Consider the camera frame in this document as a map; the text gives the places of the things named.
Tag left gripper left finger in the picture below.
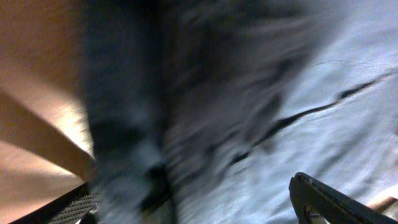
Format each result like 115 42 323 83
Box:
11 184 98 224

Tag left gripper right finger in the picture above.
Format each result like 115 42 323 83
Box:
289 172 397 224

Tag blue denim shorts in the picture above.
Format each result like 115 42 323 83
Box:
82 1 397 223

